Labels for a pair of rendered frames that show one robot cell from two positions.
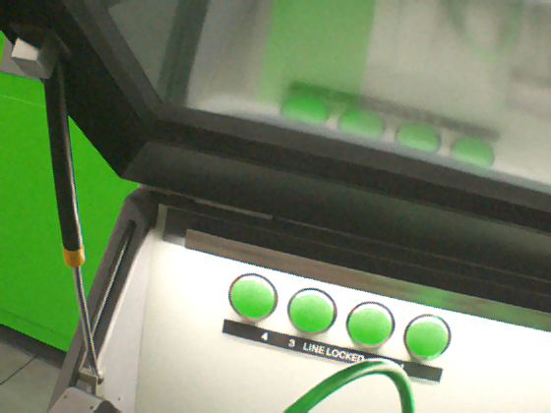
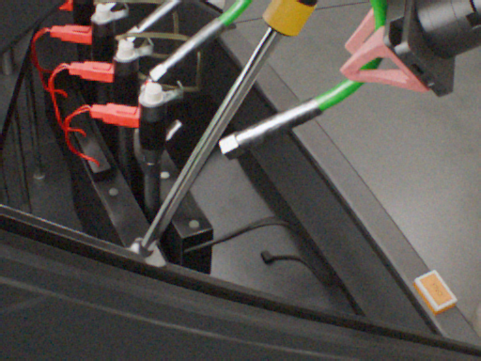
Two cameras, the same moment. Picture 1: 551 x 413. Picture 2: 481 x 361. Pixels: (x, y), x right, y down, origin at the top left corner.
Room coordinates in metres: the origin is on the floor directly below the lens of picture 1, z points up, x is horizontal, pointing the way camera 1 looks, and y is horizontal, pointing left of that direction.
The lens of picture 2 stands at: (1.18, 0.40, 1.69)
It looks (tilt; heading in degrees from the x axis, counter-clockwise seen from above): 46 degrees down; 228
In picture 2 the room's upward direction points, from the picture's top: 6 degrees clockwise
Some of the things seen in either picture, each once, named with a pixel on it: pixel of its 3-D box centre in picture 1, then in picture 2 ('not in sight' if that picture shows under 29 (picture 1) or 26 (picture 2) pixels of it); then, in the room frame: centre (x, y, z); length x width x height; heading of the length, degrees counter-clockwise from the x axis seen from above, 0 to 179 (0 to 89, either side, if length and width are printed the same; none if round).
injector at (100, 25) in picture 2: not in sight; (112, 84); (0.79, -0.30, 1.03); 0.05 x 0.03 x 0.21; 169
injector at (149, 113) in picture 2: not in sight; (162, 171); (0.82, -0.14, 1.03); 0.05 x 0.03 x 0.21; 169
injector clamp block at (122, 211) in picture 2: not in sight; (116, 182); (0.81, -0.26, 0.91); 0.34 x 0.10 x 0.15; 79
